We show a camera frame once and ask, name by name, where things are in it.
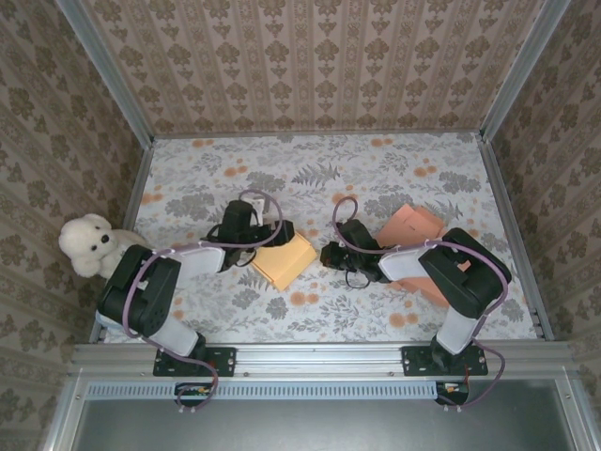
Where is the yellow paper box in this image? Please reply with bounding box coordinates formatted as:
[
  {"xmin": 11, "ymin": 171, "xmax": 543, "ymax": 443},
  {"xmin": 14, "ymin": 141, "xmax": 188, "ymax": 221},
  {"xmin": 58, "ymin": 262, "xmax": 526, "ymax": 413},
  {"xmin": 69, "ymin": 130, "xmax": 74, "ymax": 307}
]
[{"xmin": 251, "ymin": 232, "xmax": 318, "ymax": 292}]

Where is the pink paper box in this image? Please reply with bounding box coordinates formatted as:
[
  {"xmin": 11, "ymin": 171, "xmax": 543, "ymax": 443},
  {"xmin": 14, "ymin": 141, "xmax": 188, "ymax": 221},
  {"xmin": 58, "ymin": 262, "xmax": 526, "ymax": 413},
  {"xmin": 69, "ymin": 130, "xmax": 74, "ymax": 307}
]
[{"xmin": 375, "ymin": 204, "xmax": 473, "ymax": 309}]

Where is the floral patterned table cover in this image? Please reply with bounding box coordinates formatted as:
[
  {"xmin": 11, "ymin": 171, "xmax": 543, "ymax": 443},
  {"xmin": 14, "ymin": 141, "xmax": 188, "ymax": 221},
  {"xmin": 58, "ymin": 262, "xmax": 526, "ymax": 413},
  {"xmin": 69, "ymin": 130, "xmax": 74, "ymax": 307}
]
[{"xmin": 100, "ymin": 132, "xmax": 539, "ymax": 344}]

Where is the white teddy bear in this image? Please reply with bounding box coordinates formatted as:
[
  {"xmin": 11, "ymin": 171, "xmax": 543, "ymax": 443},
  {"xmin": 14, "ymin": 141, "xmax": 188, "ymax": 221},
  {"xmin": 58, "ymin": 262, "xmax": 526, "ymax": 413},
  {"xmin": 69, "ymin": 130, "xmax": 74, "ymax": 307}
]
[{"xmin": 58, "ymin": 213, "xmax": 151, "ymax": 283}]

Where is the small black circuit board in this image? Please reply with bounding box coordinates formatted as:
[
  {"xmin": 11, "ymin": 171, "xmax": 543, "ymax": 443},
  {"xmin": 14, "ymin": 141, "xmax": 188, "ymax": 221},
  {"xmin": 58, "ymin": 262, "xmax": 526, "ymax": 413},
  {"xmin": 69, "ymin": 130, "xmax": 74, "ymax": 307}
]
[
  {"xmin": 175, "ymin": 381, "xmax": 213, "ymax": 408},
  {"xmin": 435, "ymin": 381, "xmax": 471, "ymax": 406}
]

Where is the grey metal sheet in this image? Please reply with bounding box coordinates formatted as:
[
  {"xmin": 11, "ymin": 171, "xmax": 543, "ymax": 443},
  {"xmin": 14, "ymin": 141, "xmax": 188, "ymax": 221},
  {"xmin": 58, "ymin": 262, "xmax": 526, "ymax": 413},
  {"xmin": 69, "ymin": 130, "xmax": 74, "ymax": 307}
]
[{"xmin": 69, "ymin": 380, "xmax": 583, "ymax": 451}]

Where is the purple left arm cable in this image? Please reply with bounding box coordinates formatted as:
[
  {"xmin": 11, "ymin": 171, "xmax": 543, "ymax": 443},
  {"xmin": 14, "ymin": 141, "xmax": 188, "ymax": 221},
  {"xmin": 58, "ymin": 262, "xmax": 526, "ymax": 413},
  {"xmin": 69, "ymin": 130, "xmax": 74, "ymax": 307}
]
[{"xmin": 120, "ymin": 188, "xmax": 286, "ymax": 415}]

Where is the aluminium mounting rail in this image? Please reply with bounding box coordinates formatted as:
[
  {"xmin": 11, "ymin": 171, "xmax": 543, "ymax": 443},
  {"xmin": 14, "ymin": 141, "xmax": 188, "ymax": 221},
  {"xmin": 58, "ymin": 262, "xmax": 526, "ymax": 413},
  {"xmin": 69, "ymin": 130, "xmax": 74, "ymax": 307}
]
[{"xmin": 69, "ymin": 341, "xmax": 581, "ymax": 378}]

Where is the thin aluminium back rail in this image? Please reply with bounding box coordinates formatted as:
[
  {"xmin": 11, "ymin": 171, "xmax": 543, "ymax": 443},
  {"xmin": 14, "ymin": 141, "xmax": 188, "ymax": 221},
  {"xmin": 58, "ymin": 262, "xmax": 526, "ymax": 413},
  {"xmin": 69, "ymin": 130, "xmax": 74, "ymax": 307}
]
[{"xmin": 152, "ymin": 130, "xmax": 485, "ymax": 140}]

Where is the aluminium table side rail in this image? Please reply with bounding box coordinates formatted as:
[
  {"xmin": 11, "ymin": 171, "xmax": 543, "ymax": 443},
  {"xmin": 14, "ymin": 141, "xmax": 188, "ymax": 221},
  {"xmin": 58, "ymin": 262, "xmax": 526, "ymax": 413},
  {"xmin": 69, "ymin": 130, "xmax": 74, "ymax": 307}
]
[
  {"xmin": 88, "ymin": 140, "xmax": 155, "ymax": 344},
  {"xmin": 477, "ymin": 135, "xmax": 556, "ymax": 340}
]

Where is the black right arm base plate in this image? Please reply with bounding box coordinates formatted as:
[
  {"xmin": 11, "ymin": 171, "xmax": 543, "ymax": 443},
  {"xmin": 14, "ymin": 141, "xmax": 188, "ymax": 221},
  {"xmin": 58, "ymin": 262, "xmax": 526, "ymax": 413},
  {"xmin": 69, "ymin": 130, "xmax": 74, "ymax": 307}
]
[{"xmin": 401, "ymin": 345, "xmax": 489, "ymax": 377}]

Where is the grey slotted cable duct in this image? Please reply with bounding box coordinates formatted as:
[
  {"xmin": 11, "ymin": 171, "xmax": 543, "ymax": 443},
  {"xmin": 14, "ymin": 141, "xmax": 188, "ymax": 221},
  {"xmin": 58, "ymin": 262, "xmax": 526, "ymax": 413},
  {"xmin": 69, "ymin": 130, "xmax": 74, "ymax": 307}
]
[{"xmin": 86, "ymin": 379, "xmax": 440, "ymax": 401}]

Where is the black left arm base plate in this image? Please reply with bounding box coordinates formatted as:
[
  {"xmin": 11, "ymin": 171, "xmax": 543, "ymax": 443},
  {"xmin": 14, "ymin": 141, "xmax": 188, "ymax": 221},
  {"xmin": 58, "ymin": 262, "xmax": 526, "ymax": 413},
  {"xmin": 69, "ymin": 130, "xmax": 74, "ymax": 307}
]
[{"xmin": 153, "ymin": 346, "xmax": 237, "ymax": 378}]

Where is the aluminium corner post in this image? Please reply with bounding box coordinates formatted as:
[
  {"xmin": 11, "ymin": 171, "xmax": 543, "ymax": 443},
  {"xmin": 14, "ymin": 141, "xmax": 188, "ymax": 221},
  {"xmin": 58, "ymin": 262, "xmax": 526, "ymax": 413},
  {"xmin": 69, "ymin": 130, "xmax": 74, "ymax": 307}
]
[
  {"xmin": 479, "ymin": 0, "xmax": 573, "ymax": 142},
  {"xmin": 54, "ymin": 0, "xmax": 156, "ymax": 148}
]

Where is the aluminium frame bar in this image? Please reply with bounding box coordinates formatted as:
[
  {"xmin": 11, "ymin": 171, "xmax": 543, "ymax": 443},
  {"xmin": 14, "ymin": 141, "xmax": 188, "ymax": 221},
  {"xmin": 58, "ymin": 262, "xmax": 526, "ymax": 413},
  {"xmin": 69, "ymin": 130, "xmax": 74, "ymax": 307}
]
[
  {"xmin": 556, "ymin": 375, "xmax": 601, "ymax": 451},
  {"xmin": 39, "ymin": 375, "xmax": 88, "ymax": 451}
]

